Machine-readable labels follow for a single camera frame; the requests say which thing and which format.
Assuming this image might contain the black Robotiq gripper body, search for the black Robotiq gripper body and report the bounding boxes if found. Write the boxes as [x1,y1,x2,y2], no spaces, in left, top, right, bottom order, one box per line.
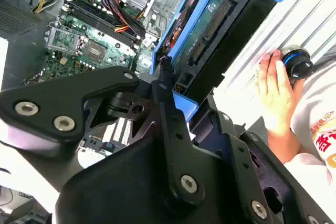
[52,133,253,224]

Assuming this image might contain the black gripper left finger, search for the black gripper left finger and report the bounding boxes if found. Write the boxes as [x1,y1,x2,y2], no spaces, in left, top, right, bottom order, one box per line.
[0,57,205,210]

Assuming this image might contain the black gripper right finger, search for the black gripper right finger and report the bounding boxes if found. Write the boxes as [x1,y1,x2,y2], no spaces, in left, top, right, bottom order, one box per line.
[194,95,334,224]

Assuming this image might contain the red yellow black power wire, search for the red yellow black power wire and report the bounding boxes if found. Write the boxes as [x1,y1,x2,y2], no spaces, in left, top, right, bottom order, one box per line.
[114,8,148,34]

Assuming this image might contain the round black tool blue ring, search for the round black tool blue ring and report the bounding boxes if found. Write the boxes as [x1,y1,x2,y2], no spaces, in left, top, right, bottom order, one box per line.
[279,45,314,80]

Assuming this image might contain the hard disk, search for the hard disk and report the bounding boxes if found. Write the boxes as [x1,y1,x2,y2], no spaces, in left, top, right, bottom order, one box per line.
[151,0,289,125]

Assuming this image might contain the person's left hand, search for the person's left hand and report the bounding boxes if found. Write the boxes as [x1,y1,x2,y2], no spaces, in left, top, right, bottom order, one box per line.
[256,49,305,133]

